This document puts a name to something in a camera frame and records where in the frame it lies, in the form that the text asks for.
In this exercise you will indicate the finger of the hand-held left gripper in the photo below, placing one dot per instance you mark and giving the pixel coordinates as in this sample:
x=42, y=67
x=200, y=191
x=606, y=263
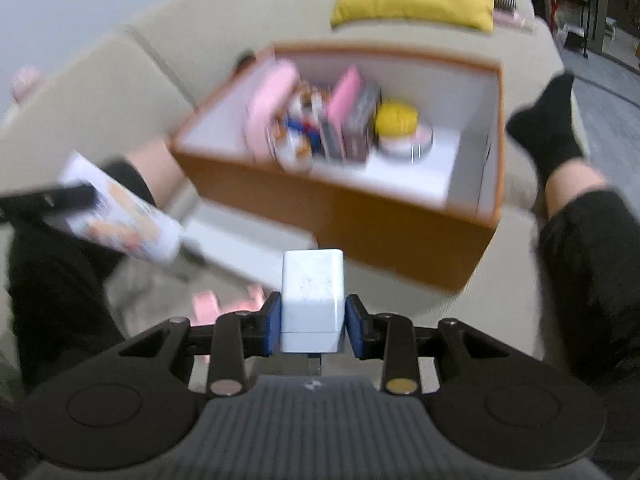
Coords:
x=50, y=202
x=192, y=251

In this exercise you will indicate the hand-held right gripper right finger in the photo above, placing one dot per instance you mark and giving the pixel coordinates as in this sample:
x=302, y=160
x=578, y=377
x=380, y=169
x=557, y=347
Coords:
x=354, y=327

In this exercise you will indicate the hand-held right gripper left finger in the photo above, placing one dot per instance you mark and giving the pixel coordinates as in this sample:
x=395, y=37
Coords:
x=272, y=325

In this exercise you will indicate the white charger block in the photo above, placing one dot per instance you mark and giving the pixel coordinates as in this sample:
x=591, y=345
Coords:
x=312, y=295

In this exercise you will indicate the peach print cream tube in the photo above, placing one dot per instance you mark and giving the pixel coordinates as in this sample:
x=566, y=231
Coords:
x=135, y=225

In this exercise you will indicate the orange cardboard box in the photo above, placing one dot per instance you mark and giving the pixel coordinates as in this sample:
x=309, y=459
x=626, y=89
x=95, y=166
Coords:
x=390, y=240

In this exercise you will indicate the round pink compact mirror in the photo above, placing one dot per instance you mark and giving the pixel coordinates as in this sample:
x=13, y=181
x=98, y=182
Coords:
x=405, y=149

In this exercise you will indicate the brown patterned small box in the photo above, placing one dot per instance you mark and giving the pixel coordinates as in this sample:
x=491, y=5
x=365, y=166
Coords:
x=362, y=130

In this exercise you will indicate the pink selfie stick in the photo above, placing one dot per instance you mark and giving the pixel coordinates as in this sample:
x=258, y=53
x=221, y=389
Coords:
x=205, y=305

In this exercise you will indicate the person's left leg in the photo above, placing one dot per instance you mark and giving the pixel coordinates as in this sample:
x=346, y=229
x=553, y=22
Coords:
x=150, y=170

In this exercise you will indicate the person's leg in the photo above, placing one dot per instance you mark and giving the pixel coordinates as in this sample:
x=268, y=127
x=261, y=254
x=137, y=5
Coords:
x=570, y=182
x=150, y=170

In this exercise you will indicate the beige sofa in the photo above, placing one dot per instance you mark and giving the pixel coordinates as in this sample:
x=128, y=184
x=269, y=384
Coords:
x=100, y=85

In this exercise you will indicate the pink pouch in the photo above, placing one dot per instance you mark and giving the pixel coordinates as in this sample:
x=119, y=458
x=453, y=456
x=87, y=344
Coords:
x=267, y=105

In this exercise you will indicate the black shorts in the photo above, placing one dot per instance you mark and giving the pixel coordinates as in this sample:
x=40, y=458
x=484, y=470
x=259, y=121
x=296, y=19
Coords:
x=590, y=260

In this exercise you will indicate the person's right leg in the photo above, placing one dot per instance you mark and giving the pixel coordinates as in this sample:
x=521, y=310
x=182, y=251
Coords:
x=570, y=182

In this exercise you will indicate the black right sock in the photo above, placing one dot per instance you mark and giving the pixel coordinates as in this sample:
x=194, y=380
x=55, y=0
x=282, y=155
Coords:
x=547, y=130

